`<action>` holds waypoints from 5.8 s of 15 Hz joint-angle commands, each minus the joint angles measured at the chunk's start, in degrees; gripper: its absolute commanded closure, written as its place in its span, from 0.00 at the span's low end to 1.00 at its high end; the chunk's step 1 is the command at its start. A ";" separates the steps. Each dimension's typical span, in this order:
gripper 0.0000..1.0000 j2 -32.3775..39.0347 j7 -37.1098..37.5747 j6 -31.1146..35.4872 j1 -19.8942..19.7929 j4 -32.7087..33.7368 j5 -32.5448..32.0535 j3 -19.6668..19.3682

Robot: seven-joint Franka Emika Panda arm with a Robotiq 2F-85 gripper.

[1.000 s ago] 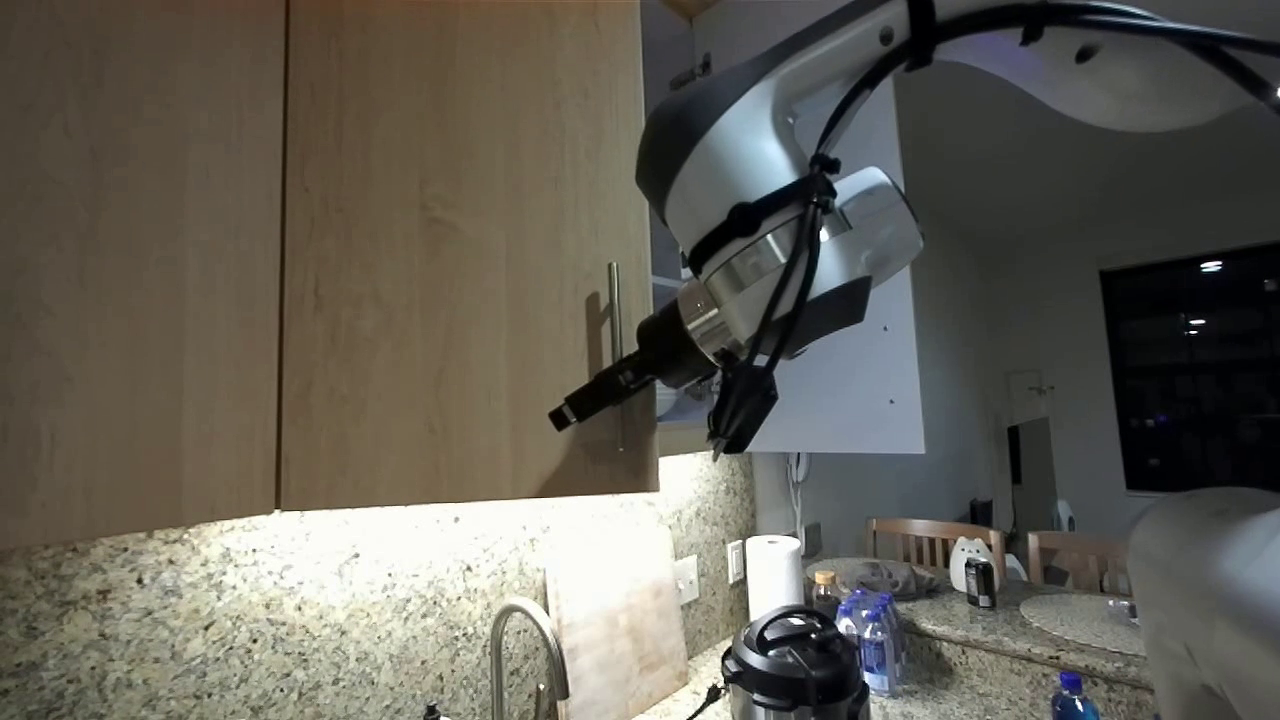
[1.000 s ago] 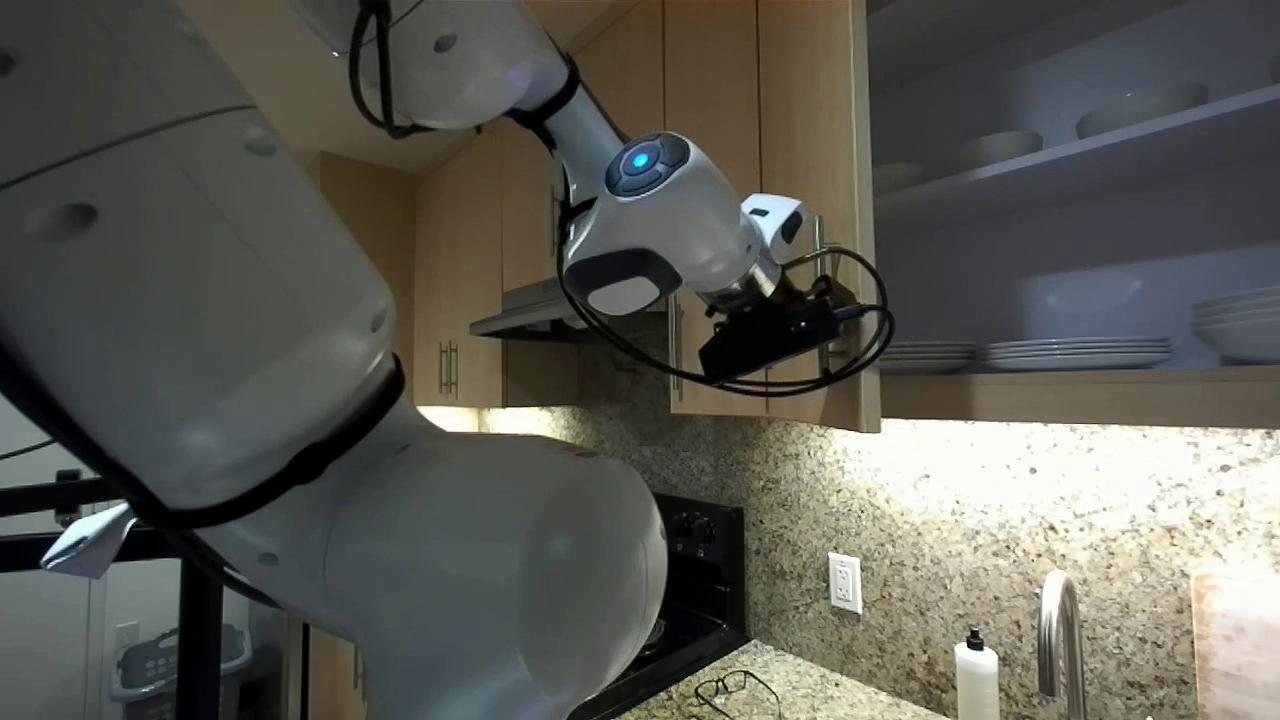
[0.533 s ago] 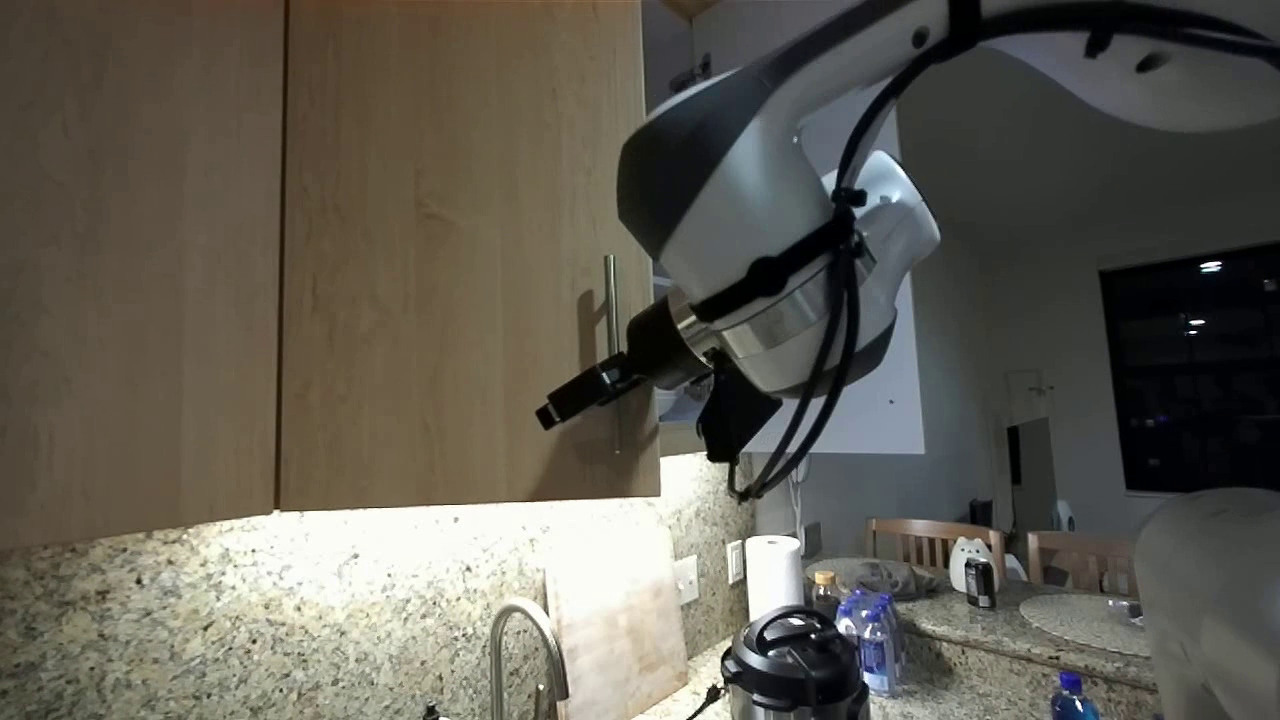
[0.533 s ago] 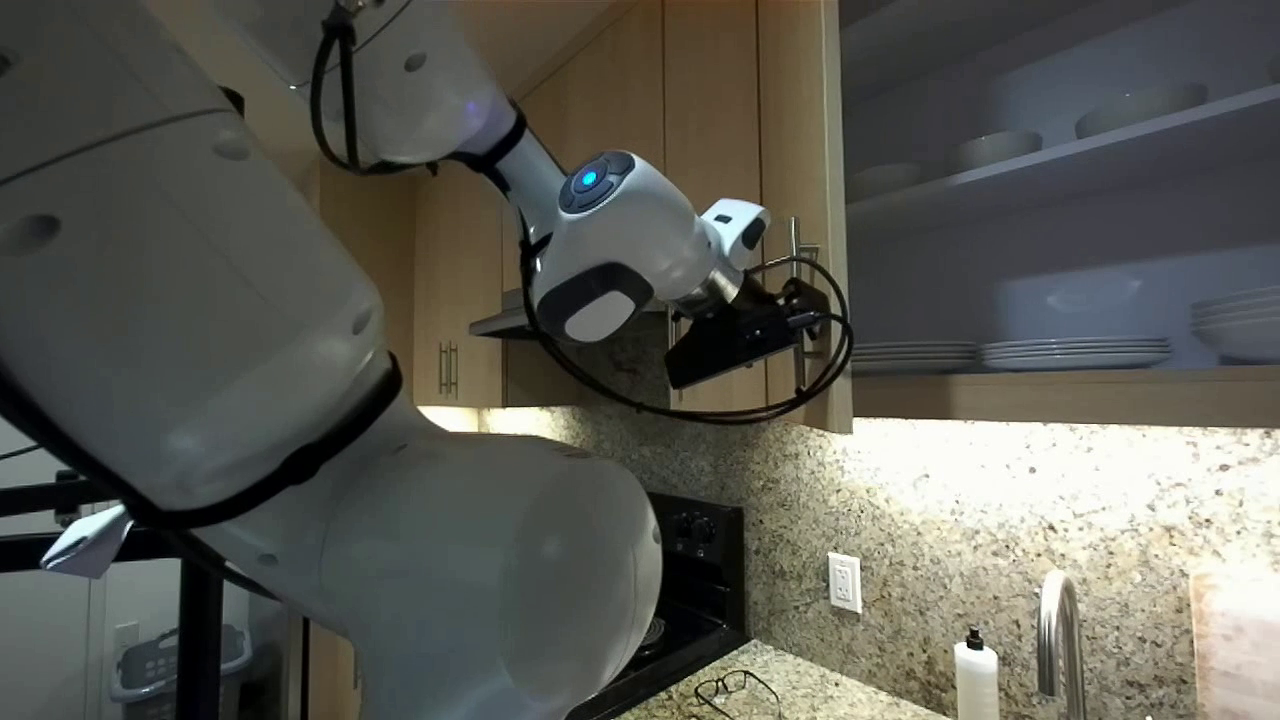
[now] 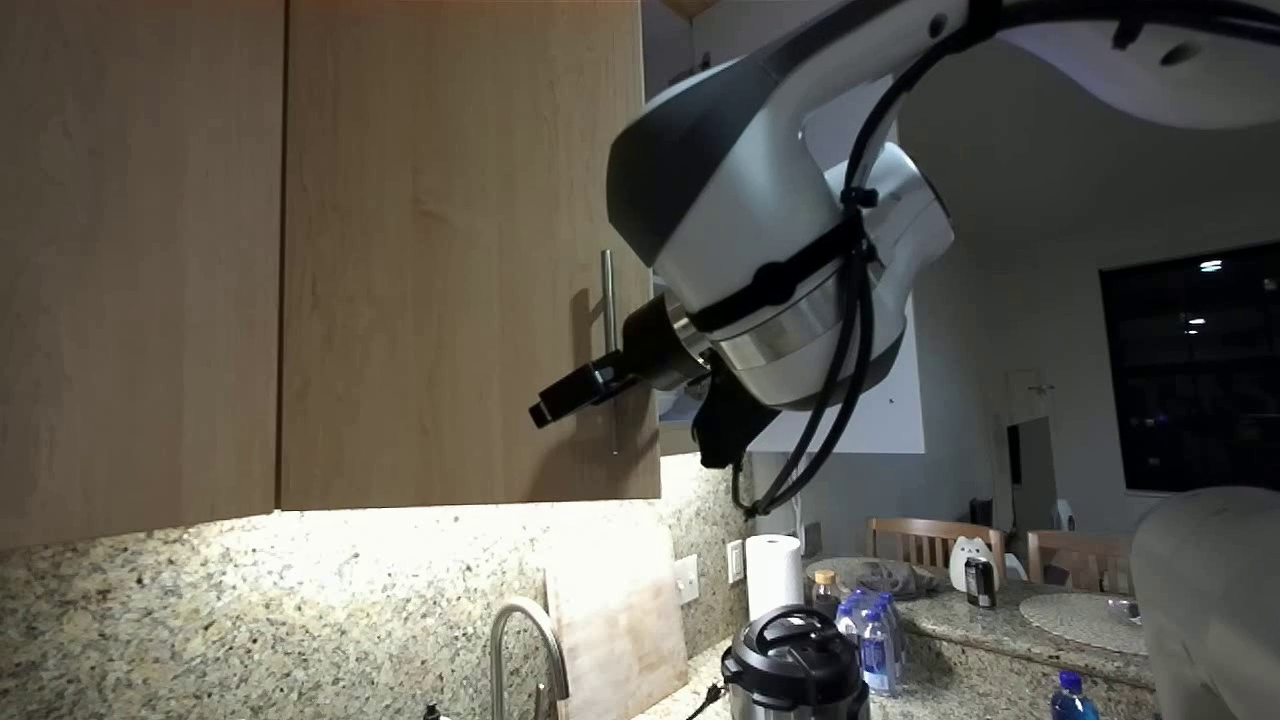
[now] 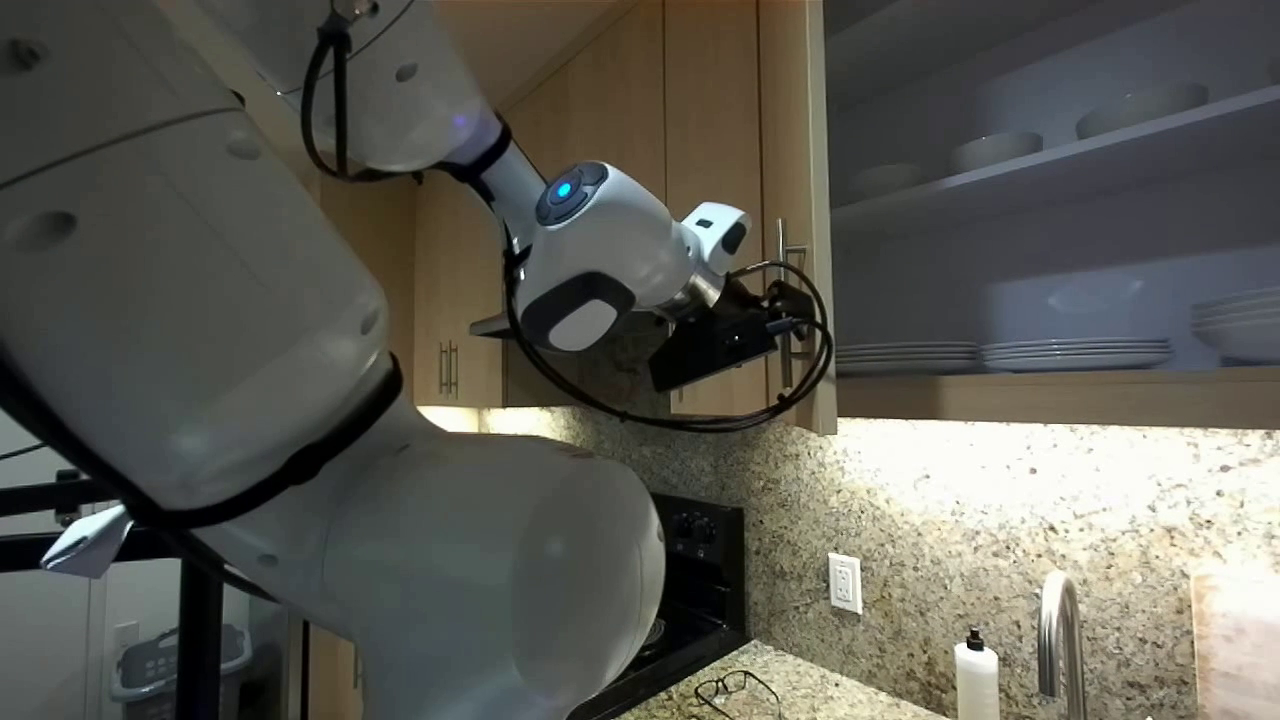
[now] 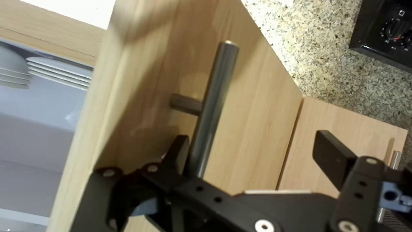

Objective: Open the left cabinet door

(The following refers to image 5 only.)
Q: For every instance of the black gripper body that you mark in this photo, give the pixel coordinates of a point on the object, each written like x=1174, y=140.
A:
x=661, y=345

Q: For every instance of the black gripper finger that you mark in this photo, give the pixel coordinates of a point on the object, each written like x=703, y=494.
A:
x=561, y=403
x=604, y=378

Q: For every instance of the light wood cabinet door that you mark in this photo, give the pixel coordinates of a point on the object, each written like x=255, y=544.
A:
x=132, y=267
x=427, y=267

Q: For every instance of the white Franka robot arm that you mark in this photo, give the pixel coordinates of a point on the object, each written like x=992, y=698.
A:
x=747, y=200

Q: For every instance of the white-lined cabinet door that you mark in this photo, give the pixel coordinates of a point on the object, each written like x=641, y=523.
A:
x=882, y=415

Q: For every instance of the wooden cutting board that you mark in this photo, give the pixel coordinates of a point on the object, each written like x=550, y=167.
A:
x=621, y=641

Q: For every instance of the white paper towel roll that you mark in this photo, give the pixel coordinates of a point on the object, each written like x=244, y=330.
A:
x=775, y=575

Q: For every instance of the curved metal faucet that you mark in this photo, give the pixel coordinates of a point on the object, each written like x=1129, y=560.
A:
x=497, y=666

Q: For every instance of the wooden dining chair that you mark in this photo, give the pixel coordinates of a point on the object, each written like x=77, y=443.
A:
x=932, y=531
x=1073, y=544

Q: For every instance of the white jug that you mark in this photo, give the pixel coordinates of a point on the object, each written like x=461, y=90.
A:
x=975, y=550

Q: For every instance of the round pale placemat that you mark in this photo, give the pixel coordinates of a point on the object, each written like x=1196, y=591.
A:
x=1081, y=623

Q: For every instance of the dark window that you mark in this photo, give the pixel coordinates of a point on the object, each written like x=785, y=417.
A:
x=1184, y=375

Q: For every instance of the blue-capped water bottle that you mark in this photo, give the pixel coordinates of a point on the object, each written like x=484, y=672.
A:
x=1073, y=701

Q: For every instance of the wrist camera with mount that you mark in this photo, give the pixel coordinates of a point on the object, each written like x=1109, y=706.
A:
x=728, y=415

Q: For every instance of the white wall outlet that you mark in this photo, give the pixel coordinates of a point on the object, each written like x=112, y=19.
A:
x=687, y=578
x=735, y=560

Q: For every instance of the wooden wall cabinet carcass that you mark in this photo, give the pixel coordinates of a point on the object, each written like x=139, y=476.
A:
x=661, y=63

